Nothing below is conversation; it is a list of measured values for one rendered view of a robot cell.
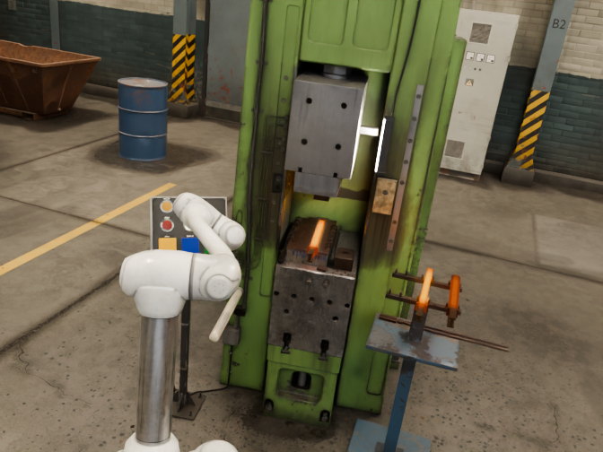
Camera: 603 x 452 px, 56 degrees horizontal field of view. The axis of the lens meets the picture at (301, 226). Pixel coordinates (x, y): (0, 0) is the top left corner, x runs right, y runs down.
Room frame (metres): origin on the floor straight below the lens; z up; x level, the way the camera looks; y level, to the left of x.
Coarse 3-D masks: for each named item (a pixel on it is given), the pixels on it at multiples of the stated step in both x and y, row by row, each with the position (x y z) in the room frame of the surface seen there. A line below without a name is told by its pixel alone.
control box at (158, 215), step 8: (152, 200) 2.33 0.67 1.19; (160, 200) 2.34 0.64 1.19; (168, 200) 2.35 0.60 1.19; (208, 200) 2.41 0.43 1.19; (216, 200) 2.42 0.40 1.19; (224, 200) 2.43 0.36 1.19; (152, 208) 2.31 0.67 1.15; (160, 208) 2.32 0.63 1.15; (216, 208) 2.40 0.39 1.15; (224, 208) 2.42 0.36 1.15; (152, 216) 2.29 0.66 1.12; (160, 216) 2.31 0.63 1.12; (168, 216) 2.32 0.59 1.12; (176, 216) 2.33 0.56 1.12; (152, 224) 2.28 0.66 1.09; (160, 224) 2.29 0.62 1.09; (176, 224) 2.31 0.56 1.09; (184, 224) 2.32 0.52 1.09; (152, 232) 2.26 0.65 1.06; (160, 232) 2.27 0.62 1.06; (168, 232) 2.28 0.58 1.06; (176, 232) 2.29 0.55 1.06; (184, 232) 2.30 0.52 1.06; (192, 232) 2.32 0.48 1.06; (152, 240) 2.24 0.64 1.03; (176, 240) 2.28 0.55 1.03; (152, 248) 2.23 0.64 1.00; (200, 248) 2.29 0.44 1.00
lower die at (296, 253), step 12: (300, 228) 2.70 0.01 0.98; (312, 228) 2.70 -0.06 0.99; (324, 228) 2.69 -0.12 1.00; (300, 240) 2.52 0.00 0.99; (324, 240) 2.55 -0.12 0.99; (288, 252) 2.44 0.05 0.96; (300, 252) 2.43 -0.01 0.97; (324, 252) 2.42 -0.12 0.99; (312, 264) 2.42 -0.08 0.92; (324, 264) 2.42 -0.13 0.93
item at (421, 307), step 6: (432, 270) 2.36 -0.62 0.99; (426, 276) 2.29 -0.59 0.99; (426, 282) 2.23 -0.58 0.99; (426, 288) 2.18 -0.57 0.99; (426, 294) 2.12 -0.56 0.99; (420, 300) 2.06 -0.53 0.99; (420, 306) 2.01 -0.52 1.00; (426, 306) 2.02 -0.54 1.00; (420, 312) 1.96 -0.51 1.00; (420, 318) 1.95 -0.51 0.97
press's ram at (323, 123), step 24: (312, 72) 2.74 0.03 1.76; (312, 96) 2.43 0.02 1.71; (336, 96) 2.42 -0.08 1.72; (360, 96) 2.41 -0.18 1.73; (312, 120) 2.43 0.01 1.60; (336, 120) 2.42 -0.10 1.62; (360, 120) 2.53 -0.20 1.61; (288, 144) 2.44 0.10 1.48; (312, 144) 2.43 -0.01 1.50; (336, 144) 2.42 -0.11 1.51; (288, 168) 2.44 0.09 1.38; (312, 168) 2.43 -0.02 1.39; (336, 168) 2.42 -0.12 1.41
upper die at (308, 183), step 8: (296, 176) 2.44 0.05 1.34; (304, 176) 2.43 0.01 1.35; (312, 176) 2.43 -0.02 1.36; (320, 176) 2.42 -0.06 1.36; (336, 176) 2.44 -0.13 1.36; (296, 184) 2.44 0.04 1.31; (304, 184) 2.43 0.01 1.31; (312, 184) 2.43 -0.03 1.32; (320, 184) 2.42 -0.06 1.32; (328, 184) 2.42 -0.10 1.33; (336, 184) 2.42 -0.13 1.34; (304, 192) 2.43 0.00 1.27; (312, 192) 2.43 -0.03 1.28; (320, 192) 2.42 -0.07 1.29; (328, 192) 2.42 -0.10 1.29; (336, 192) 2.42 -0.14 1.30
